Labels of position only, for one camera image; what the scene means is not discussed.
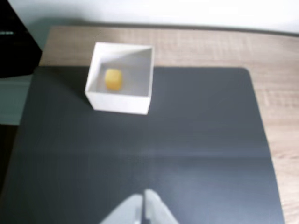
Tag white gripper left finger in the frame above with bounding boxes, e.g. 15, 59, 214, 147
100, 194, 143, 224

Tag black glossy background panel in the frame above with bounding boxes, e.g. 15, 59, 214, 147
0, 0, 43, 79

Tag white open box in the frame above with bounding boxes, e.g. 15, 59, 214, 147
84, 41, 155, 115

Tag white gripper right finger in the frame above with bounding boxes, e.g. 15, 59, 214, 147
144, 189, 180, 224

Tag black table mat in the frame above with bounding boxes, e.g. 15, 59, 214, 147
0, 66, 285, 224

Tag yellow cube block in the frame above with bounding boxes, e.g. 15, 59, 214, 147
104, 68, 124, 91

